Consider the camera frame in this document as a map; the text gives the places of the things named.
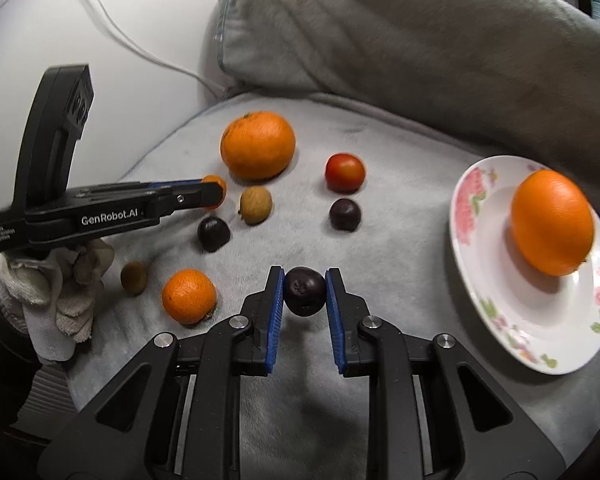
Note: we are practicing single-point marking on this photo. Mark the white floral plate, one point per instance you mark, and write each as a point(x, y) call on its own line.
point(505, 300)

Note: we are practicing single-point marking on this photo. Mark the tiny orange kumquat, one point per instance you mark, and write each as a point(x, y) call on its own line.
point(214, 180)

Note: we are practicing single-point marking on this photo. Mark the person's left hand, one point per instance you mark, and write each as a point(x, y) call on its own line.
point(55, 290)

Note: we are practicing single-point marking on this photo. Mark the red tomato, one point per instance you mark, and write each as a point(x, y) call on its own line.
point(345, 172)

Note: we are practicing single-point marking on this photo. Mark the grey pillow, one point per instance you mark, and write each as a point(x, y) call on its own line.
point(405, 35)

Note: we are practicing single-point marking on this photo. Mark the grey fleece blanket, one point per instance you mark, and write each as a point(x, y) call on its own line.
point(405, 260)

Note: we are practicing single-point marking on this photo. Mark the small orange mandarin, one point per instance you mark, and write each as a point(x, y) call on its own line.
point(188, 296)

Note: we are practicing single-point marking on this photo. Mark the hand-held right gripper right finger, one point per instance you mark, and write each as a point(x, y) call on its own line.
point(332, 310)

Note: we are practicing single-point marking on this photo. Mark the large smooth orange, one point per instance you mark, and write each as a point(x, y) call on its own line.
point(551, 222)

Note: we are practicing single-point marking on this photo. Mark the large mandarin with stem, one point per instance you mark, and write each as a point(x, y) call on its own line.
point(257, 146)

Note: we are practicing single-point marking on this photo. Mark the brown longan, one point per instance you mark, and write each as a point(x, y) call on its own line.
point(255, 205)
point(133, 278)

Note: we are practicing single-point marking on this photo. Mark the dark purple plum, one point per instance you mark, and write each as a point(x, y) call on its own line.
point(345, 215)
point(305, 291)
point(213, 235)

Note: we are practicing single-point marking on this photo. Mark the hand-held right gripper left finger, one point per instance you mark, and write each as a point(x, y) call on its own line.
point(276, 310)

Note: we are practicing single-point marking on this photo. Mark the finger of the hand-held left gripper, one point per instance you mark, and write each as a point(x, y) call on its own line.
point(175, 183)
point(195, 196)

